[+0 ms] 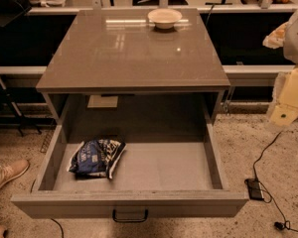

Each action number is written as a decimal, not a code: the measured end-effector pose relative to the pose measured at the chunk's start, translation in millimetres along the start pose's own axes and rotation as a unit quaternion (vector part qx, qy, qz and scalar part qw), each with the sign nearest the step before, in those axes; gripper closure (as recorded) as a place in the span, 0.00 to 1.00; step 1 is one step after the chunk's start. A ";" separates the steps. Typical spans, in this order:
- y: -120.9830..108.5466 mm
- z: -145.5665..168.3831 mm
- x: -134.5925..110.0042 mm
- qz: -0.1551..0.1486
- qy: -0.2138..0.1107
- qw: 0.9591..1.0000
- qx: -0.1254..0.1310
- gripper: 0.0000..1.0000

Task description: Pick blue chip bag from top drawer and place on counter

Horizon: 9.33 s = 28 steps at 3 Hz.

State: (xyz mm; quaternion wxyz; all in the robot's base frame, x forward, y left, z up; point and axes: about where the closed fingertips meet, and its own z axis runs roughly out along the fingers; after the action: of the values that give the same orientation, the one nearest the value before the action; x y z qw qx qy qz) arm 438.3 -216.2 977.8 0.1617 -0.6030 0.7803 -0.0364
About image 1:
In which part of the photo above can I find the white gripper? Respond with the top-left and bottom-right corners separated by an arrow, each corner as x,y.
266,64 -> 298,132

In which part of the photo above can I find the blue chip bag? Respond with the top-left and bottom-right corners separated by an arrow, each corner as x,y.
67,139 -> 126,179

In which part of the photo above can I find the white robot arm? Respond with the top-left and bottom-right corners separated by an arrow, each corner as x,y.
262,9 -> 298,128

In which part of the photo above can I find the grey cabinet with glossy top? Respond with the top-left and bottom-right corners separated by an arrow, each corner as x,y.
36,7 -> 231,144

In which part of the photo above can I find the open grey top drawer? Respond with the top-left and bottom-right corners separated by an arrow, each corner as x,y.
11,125 -> 248,218

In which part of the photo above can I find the black power adapter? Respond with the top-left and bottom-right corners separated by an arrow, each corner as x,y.
244,178 -> 264,201

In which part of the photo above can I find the white ceramic bowl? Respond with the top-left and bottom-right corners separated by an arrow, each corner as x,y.
148,8 -> 182,30

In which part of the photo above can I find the black tripod stand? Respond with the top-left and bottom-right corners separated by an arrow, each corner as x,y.
0,76 -> 41,136

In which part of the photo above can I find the tan leather shoe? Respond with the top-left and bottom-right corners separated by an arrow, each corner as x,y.
0,160 -> 30,189

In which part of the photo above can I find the black floor cable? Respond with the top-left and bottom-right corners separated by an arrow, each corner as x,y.
252,109 -> 298,236

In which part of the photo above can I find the black drawer handle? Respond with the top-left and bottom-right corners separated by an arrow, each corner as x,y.
112,209 -> 149,223

